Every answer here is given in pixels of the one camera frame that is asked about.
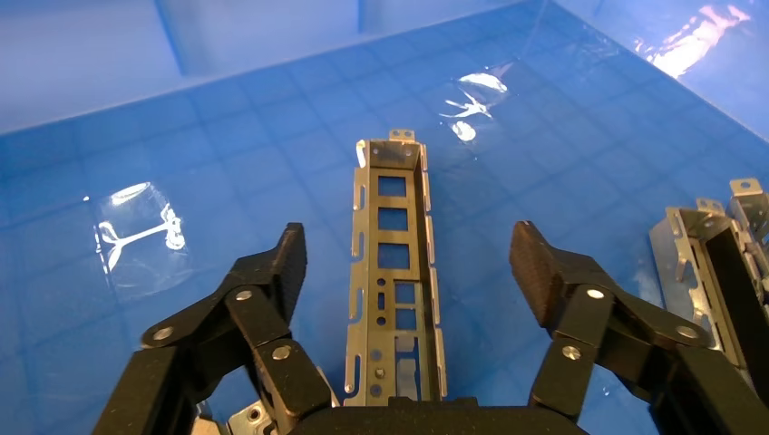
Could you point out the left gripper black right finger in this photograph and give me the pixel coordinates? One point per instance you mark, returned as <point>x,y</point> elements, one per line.
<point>631,336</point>

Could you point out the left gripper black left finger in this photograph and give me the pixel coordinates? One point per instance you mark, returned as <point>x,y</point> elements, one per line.
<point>198,360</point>

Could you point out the silver metal bracket part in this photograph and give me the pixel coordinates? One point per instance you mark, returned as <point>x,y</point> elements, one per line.
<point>751,207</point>
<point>240,423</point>
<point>367,270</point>
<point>685,240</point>

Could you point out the blue plastic bin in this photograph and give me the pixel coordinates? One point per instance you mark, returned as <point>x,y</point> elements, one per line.
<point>240,150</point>

